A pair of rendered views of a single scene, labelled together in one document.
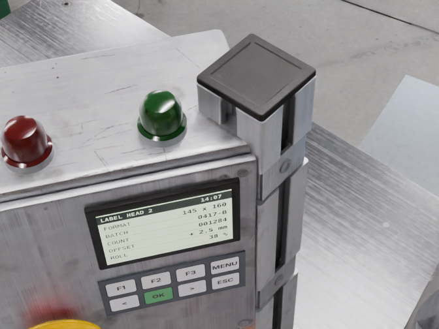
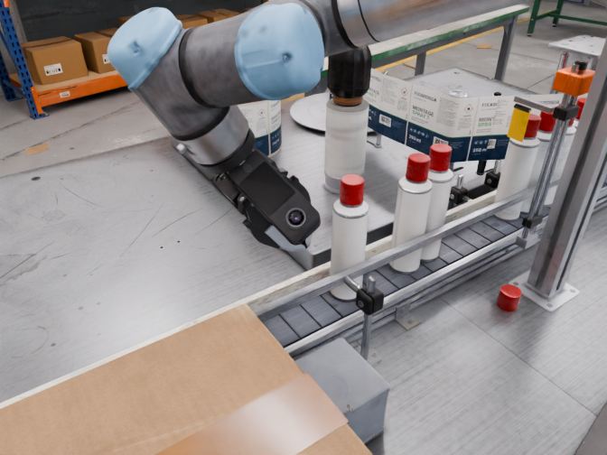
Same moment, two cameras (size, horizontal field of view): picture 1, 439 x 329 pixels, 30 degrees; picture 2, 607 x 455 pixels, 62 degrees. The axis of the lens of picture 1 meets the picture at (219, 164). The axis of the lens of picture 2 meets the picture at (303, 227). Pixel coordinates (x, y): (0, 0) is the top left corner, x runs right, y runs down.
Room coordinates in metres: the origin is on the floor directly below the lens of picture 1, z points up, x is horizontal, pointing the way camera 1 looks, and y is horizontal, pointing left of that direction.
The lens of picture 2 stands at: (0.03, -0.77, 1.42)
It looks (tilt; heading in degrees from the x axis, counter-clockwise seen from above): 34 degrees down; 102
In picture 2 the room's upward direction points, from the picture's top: straight up
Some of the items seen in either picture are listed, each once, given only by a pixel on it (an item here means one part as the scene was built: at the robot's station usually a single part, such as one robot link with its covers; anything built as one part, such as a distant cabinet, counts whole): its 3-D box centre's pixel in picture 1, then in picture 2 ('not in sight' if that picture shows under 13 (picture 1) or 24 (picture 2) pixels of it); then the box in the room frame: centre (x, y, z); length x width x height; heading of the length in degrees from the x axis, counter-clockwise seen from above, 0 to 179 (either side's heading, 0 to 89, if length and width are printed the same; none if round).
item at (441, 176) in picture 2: not in sight; (432, 203); (0.09, -0.03, 0.98); 0.05 x 0.05 x 0.20
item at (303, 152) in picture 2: not in sight; (365, 145); (-0.07, 0.44, 0.86); 0.80 x 0.67 x 0.05; 47
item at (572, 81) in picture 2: not in sight; (534, 155); (0.24, 0.06, 1.05); 0.10 x 0.04 x 0.33; 137
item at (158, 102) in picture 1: (161, 113); not in sight; (0.29, 0.03, 1.49); 0.03 x 0.03 x 0.02
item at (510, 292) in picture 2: not in sight; (508, 297); (0.23, -0.08, 0.85); 0.03 x 0.03 x 0.03
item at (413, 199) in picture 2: not in sight; (411, 215); (0.05, -0.07, 0.98); 0.05 x 0.05 x 0.20
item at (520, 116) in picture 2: not in sight; (518, 123); (0.21, 0.07, 1.09); 0.03 x 0.01 x 0.06; 137
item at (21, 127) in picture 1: (24, 140); not in sight; (0.27, 0.10, 1.49); 0.03 x 0.03 x 0.02
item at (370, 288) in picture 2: not in sight; (357, 313); (-0.01, -0.24, 0.91); 0.07 x 0.03 x 0.16; 137
